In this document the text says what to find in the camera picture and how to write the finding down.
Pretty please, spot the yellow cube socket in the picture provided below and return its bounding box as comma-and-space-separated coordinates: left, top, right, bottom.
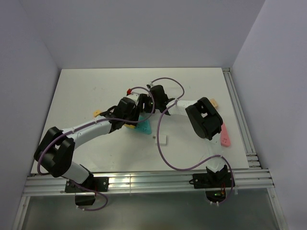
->
124, 124, 136, 129

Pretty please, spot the teal triangular power strip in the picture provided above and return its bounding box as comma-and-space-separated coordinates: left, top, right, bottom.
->
135, 115, 152, 135

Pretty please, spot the light yellow plug adapter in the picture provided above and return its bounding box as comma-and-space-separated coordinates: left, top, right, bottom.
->
93, 110, 102, 117

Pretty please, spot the white charger adapter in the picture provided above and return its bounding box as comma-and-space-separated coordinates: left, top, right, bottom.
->
153, 135, 167, 146

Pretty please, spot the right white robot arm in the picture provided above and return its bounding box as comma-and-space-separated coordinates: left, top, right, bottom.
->
140, 85, 230, 187

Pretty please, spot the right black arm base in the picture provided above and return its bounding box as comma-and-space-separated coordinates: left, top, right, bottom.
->
189, 172, 236, 206

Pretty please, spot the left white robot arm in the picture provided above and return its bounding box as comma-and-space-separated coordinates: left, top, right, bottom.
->
34, 93, 140, 191

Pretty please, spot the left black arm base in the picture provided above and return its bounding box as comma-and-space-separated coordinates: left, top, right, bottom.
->
64, 176, 109, 208

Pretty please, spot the beige cube socket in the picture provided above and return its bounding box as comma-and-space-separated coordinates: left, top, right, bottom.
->
210, 99, 218, 109

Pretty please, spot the pink triangular power strip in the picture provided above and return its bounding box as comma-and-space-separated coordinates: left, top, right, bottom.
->
220, 123, 231, 148

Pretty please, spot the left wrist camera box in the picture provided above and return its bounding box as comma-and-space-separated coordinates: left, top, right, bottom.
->
126, 89, 140, 105

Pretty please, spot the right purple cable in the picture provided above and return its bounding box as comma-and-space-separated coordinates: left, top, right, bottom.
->
150, 77, 236, 205

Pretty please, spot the purple cable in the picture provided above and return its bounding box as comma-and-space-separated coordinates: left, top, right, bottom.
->
37, 86, 154, 212
150, 77, 236, 205

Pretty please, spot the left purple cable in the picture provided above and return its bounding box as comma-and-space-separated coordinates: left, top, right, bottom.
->
37, 86, 154, 212

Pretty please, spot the aluminium rail frame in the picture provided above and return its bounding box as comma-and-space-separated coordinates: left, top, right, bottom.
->
12, 68, 288, 230

